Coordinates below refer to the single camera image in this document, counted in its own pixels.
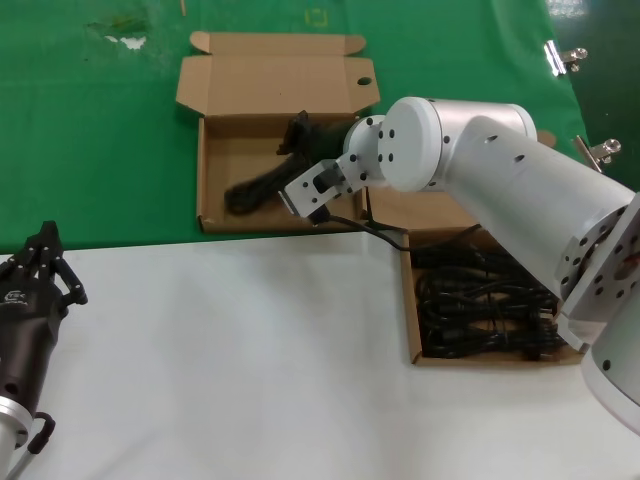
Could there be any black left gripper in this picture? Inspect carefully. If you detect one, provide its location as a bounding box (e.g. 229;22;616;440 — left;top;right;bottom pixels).
0;220;90;414

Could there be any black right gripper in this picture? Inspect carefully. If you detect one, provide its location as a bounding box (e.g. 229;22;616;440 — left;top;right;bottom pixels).
277;110;359;164

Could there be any black power cable bundle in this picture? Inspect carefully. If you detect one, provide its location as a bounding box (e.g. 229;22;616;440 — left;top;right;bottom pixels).
223;148;321;220

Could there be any open cardboard box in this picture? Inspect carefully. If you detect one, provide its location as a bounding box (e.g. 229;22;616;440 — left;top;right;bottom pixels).
360;130;586;369
175;31;381;234

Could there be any green table cloth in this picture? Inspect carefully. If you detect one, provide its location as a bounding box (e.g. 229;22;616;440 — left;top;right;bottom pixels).
0;0;621;256

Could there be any silver binder clip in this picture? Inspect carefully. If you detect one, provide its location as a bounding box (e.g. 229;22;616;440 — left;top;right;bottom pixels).
543;40;589;77
571;134;623;174

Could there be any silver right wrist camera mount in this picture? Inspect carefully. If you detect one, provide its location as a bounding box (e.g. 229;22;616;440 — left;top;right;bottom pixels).
282;153;374;227

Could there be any left arm cable grey sleeve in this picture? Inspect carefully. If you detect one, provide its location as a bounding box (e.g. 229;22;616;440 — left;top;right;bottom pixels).
7;410;56;480

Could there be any black power cable pile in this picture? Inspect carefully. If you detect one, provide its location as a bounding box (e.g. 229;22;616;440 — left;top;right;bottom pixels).
410;234;571;362

